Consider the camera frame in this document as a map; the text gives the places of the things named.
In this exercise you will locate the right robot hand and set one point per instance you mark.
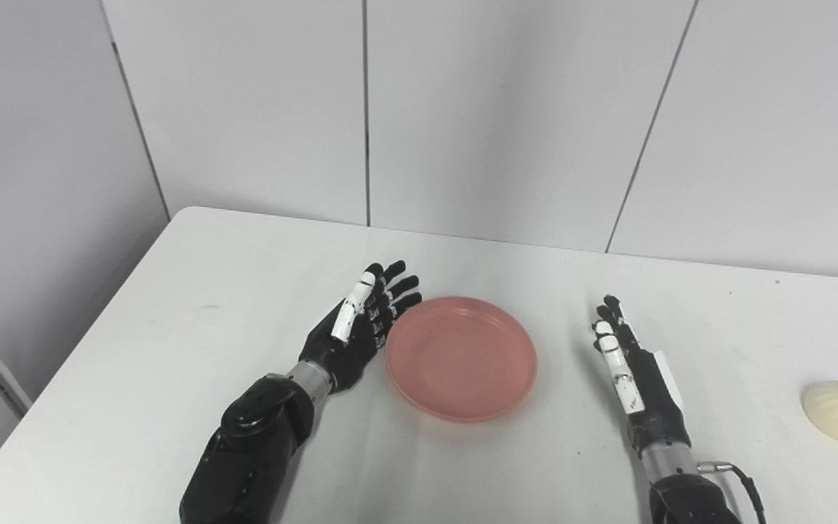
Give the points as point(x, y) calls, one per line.
point(641, 378)

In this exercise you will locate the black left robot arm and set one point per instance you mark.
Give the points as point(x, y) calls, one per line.
point(259, 451)

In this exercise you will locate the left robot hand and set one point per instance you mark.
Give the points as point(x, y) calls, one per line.
point(361, 327)

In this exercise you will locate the pink plate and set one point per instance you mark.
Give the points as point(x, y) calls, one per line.
point(461, 358)

